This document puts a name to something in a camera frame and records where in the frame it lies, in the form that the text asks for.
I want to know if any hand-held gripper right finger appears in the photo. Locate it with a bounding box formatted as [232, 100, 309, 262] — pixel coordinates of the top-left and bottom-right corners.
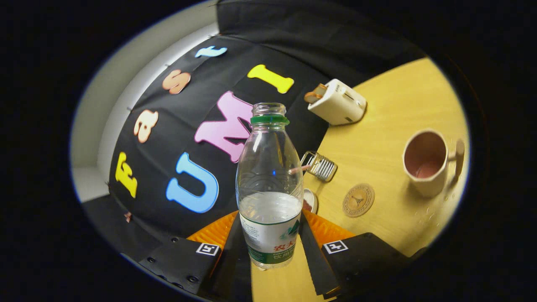
[295, 210, 414, 300]

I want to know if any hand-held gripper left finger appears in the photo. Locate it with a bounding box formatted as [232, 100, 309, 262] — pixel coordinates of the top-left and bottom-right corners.
[138, 210, 252, 301]

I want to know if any round wooden coaster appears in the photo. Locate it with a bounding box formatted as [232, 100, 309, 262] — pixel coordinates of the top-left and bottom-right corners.
[342, 183, 375, 218]

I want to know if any clear plastic juice bottle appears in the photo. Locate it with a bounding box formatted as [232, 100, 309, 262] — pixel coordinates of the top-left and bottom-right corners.
[235, 102, 304, 270]

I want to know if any cream cup with wooden handle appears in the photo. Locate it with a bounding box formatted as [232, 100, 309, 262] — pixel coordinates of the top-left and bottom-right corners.
[402, 129, 465, 198]

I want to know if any white round plate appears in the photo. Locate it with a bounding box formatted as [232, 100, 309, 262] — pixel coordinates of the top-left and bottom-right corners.
[302, 188, 318, 214]

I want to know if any yellow wooden table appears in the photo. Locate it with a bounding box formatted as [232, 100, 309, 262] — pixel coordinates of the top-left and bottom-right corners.
[250, 57, 470, 302]

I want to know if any cream toaster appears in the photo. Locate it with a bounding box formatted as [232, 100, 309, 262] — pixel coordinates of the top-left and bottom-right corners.
[308, 78, 368, 126]

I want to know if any metal wire basket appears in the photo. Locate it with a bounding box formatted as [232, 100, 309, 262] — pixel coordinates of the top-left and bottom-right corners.
[300, 151, 338, 182]

